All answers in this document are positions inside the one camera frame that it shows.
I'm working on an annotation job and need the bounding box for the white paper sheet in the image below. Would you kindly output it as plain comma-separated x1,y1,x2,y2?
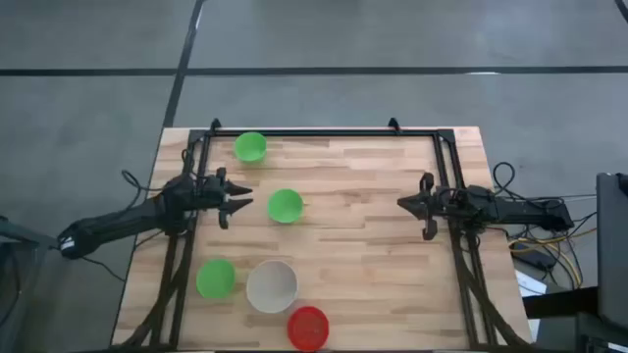
515,270,548,298

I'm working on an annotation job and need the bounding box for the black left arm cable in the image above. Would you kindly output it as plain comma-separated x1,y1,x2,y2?
121,169,166,198

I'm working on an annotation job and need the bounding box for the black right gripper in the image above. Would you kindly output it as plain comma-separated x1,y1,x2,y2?
396,172,462,241

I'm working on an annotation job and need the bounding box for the yellow cable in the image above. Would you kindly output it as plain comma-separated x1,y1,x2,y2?
508,228,584,289

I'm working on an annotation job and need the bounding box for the black power adapter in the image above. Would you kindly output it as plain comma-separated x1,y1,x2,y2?
513,248,558,272

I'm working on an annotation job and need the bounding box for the green plastic bowl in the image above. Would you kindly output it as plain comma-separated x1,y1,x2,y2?
234,131,269,165
267,188,305,225
195,258,237,300

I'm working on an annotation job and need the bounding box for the black looped cable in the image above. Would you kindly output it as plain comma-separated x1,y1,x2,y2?
492,161,517,198

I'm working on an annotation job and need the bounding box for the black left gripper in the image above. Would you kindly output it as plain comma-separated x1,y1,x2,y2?
198,168,254,229

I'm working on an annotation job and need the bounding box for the white ribbed bowl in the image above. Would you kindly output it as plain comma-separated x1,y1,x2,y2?
245,259,299,315

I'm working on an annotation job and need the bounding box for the red plastic bowl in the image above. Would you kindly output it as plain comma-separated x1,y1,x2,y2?
287,306,331,352

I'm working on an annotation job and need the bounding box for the black aluminium table frame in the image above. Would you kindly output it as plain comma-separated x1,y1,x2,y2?
111,117,532,352

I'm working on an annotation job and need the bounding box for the dark grey cabinet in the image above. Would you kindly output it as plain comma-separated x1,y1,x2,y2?
595,172,628,330

